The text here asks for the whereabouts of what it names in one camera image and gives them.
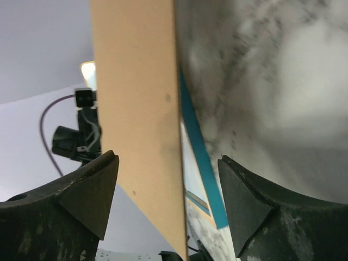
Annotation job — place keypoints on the blue wooden photo frame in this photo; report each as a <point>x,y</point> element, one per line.
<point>217,217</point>

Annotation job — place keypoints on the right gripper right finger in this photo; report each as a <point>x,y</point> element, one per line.
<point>270,222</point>

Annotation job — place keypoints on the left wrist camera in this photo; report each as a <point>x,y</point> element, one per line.
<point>85,97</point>

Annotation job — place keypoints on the small whiteboard with red writing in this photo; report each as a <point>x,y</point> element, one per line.
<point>88,70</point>

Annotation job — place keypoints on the hot air balloon photo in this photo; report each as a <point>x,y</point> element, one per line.
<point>192,177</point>

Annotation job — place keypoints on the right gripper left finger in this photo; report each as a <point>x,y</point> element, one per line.
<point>64,219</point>

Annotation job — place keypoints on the brown cardboard backing board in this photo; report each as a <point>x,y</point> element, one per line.
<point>135,53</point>

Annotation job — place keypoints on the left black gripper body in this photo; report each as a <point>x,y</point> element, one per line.
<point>82,145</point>

